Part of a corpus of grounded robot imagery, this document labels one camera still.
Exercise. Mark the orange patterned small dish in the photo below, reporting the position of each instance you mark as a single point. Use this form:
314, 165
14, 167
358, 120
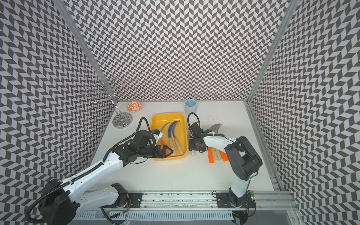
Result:
134, 106

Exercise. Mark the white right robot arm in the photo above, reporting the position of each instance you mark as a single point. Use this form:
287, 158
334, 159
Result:
243, 158

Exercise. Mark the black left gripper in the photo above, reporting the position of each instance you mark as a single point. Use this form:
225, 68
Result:
163, 155

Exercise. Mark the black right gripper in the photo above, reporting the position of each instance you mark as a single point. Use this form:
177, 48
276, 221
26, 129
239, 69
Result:
191, 146

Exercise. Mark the left aluminium corner post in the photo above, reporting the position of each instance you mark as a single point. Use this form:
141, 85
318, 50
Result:
64, 12

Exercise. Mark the light blue ceramic mug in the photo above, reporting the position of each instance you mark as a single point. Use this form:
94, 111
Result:
190, 106

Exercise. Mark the yellow plastic storage tray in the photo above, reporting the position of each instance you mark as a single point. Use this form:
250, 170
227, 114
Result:
159, 120

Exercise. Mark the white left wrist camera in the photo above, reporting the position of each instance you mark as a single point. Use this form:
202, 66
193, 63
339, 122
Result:
157, 134

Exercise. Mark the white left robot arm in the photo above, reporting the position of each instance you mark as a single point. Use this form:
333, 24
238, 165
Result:
62, 201

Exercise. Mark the aluminium corner frame post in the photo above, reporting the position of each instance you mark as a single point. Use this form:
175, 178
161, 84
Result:
293, 4

